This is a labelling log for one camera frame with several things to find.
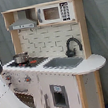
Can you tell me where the grey ice dispenser panel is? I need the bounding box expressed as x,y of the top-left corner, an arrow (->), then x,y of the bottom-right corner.
50,85 -> 70,108

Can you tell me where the grey range hood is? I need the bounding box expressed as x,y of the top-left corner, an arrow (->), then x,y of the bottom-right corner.
6,8 -> 39,32

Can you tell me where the right red stove knob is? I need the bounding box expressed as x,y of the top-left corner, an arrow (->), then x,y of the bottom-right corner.
25,76 -> 31,83

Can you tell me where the white oven door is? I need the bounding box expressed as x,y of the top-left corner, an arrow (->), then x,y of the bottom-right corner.
12,83 -> 41,108

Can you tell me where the left red stove knob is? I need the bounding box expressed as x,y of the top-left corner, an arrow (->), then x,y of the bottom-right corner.
5,75 -> 12,80

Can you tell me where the black toy stovetop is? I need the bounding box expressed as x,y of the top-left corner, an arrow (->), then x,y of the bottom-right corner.
9,57 -> 46,68

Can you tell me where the grey cupboard door handle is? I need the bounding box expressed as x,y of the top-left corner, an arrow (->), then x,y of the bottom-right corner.
44,94 -> 50,108

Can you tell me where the silver toy pot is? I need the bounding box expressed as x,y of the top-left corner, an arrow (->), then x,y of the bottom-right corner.
13,52 -> 29,64

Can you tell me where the grey toy sink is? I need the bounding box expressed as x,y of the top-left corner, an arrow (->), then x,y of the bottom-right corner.
44,57 -> 83,69

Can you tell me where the red stove knob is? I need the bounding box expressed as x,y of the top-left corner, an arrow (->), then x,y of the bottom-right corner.
25,76 -> 31,83
5,75 -> 12,80

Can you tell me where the black toy faucet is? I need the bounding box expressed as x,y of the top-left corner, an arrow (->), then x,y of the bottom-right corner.
65,37 -> 83,58

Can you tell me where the toy microwave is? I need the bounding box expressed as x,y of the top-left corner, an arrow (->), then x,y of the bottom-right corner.
36,1 -> 75,25

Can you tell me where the wooden toy kitchen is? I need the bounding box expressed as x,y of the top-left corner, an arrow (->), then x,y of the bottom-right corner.
3,0 -> 106,108

